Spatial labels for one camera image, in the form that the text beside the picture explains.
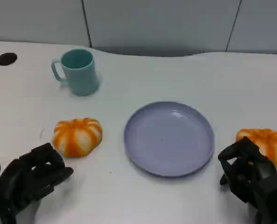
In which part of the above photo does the orange white toy bread roll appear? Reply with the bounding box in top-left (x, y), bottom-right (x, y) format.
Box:
top-left (52, 117), bottom-right (103, 157)
top-left (235, 128), bottom-right (277, 168)

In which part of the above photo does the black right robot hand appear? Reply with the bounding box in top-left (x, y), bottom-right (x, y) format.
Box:
top-left (217, 136), bottom-right (277, 224)

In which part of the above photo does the lilac plate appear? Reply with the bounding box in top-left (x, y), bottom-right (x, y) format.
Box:
top-left (123, 101), bottom-right (215, 178)

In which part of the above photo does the black table cable grommet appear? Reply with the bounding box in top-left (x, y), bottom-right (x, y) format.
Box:
top-left (0, 52), bottom-right (18, 67)

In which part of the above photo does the pale green mug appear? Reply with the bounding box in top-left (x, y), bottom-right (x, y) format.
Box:
top-left (51, 49), bottom-right (100, 97)

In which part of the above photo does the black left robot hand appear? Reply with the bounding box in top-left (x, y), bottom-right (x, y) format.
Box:
top-left (0, 142), bottom-right (75, 224)

